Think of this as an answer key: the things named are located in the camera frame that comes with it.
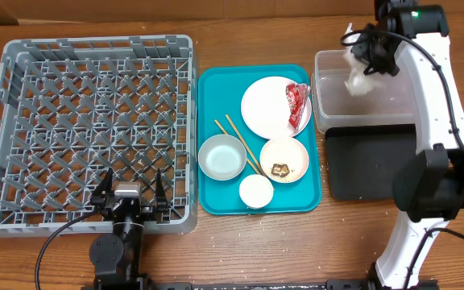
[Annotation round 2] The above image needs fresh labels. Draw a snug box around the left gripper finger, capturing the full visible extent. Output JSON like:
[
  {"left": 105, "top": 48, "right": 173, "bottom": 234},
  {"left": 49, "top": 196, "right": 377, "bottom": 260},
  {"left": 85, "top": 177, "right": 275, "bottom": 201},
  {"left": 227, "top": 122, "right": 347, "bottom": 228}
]
[
  {"left": 155, "top": 169, "right": 167, "bottom": 208},
  {"left": 94, "top": 168, "right": 114, "bottom": 197}
]

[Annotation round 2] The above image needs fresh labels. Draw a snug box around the white napkin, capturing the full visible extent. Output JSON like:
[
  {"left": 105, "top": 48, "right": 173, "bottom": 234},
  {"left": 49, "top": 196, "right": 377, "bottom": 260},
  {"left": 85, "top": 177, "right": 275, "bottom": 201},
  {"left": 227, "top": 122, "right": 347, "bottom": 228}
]
[{"left": 342, "top": 42, "right": 384, "bottom": 97}]

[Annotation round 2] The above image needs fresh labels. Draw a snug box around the grey bowl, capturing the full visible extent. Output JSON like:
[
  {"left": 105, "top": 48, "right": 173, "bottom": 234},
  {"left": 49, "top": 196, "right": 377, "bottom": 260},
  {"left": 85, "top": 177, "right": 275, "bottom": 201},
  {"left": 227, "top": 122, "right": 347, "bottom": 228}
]
[{"left": 198, "top": 134, "right": 247, "bottom": 181}]

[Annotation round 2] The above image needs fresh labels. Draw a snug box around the red snack wrapper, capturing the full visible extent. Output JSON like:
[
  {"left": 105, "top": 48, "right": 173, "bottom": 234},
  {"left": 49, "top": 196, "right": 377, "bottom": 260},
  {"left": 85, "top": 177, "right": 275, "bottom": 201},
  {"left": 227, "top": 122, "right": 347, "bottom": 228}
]
[{"left": 285, "top": 83, "right": 310, "bottom": 131}]

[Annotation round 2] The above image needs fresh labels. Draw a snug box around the small white cup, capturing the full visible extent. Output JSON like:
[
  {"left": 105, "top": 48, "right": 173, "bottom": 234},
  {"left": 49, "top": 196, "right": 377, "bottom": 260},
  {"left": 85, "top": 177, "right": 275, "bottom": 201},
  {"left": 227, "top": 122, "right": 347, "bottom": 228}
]
[{"left": 239, "top": 175, "right": 274, "bottom": 209}]

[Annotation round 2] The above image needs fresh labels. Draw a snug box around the wooden chopstick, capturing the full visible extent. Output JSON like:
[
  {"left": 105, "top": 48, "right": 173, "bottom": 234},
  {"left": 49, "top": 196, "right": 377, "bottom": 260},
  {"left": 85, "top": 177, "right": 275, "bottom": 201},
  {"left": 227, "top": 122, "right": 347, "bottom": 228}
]
[
  {"left": 225, "top": 114, "right": 266, "bottom": 176},
  {"left": 214, "top": 119, "right": 260, "bottom": 175}
]

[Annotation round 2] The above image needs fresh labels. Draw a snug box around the brown food scrap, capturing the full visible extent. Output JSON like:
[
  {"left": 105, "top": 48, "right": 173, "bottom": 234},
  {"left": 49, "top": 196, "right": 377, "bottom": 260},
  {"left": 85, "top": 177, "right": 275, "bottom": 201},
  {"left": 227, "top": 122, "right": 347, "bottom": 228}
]
[{"left": 271, "top": 164, "right": 291, "bottom": 177}]

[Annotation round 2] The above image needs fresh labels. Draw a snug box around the pink bowl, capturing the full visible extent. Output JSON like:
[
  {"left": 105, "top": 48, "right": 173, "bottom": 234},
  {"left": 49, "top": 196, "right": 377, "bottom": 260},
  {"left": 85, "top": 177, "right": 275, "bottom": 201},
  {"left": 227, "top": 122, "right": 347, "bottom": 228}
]
[{"left": 259, "top": 137, "right": 309, "bottom": 184}]

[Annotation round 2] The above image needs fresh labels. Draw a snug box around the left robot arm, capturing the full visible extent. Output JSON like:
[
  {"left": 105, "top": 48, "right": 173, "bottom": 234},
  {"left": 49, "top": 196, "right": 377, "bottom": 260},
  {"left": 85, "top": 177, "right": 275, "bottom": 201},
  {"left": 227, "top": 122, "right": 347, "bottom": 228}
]
[{"left": 89, "top": 168, "right": 168, "bottom": 290}]

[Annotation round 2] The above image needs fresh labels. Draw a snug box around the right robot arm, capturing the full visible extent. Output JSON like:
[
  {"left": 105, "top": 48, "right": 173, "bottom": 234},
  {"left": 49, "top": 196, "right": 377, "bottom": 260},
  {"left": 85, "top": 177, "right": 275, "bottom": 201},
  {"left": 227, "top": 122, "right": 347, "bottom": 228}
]
[{"left": 341, "top": 1, "right": 464, "bottom": 289}]

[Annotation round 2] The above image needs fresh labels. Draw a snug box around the clear plastic bin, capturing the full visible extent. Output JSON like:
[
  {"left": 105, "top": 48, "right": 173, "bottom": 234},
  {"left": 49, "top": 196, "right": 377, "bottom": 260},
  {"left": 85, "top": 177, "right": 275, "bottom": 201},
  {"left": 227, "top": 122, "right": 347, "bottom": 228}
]
[{"left": 312, "top": 50, "right": 414, "bottom": 133}]

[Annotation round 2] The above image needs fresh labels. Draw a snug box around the grey plastic dish rack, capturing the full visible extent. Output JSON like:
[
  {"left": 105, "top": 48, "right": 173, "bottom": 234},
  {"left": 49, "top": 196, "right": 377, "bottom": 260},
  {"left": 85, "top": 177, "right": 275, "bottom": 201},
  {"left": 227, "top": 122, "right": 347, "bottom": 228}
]
[{"left": 0, "top": 35, "right": 198, "bottom": 238}]

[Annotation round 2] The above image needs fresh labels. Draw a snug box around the black tray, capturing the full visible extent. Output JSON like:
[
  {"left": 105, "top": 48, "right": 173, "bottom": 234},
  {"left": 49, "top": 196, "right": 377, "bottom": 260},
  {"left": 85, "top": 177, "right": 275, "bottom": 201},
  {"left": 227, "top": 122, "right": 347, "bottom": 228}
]
[{"left": 325, "top": 124, "right": 416, "bottom": 201}]

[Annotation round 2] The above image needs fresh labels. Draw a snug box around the large white plate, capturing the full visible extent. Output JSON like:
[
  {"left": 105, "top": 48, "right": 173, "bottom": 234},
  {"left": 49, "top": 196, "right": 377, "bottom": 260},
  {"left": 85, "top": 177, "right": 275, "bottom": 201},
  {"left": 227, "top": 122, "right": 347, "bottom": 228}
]
[{"left": 241, "top": 77, "right": 313, "bottom": 139}]

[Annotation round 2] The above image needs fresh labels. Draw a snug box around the teal serving tray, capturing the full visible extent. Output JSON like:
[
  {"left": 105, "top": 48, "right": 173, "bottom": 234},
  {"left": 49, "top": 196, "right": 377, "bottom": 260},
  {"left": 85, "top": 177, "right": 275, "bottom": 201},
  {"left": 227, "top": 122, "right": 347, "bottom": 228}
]
[{"left": 197, "top": 64, "right": 322, "bottom": 215}]

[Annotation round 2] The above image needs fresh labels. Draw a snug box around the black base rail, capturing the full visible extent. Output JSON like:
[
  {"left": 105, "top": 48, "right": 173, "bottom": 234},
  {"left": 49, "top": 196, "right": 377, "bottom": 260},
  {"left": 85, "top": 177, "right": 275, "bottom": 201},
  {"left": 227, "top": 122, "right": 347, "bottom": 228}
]
[{"left": 81, "top": 280, "right": 441, "bottom": 290}]

